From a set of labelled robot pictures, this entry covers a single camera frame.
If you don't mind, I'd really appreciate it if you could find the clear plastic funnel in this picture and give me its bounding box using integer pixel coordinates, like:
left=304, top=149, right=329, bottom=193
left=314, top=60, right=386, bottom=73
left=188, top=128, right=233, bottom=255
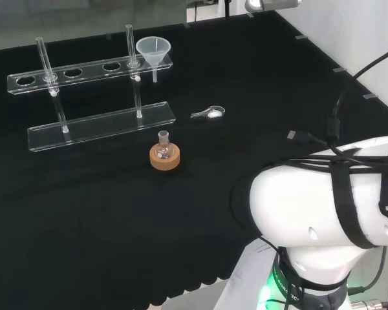
left=135, top=36, right=172, bottom=83

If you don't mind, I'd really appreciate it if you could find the cork ring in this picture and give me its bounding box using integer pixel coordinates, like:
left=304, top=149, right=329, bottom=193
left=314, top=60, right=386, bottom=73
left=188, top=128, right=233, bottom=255
left=149, top=143, right=182, bottom=170

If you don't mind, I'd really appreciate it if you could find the silver metal fixture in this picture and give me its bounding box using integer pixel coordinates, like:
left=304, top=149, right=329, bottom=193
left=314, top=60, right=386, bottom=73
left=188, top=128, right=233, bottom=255
left=244, top=0, right=303, bottom=12

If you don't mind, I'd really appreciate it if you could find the clear acrylic funnel stand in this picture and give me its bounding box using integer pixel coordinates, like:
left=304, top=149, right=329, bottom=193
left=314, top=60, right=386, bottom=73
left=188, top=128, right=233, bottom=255
left=6, top=25, right=177, bottom=153

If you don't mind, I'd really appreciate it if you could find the small round-bottom glass flask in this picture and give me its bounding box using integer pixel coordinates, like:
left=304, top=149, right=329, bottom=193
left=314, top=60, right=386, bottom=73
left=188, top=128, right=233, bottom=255
left=156, top=130, right=173, bottom=160

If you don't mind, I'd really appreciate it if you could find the black table cloth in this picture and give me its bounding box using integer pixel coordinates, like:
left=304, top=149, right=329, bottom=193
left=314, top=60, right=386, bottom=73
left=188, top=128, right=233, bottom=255
left=0, top=9, right=388, bottom=302

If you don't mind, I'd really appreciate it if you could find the glass weighing funnel with powder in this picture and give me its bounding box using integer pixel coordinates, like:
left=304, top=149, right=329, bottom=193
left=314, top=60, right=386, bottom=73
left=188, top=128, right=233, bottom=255
left=190, top=105, right=226, bottom=120

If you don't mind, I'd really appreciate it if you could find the white printed paper sheet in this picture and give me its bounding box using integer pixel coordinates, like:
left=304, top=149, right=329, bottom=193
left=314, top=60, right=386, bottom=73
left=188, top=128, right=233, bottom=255
left=222, top=242, right=279, bottom=310

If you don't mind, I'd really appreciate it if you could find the black cable with plug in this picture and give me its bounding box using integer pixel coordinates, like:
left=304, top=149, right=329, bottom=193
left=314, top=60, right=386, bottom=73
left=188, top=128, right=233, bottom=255
left=287, top=130, right=388, bottom=169

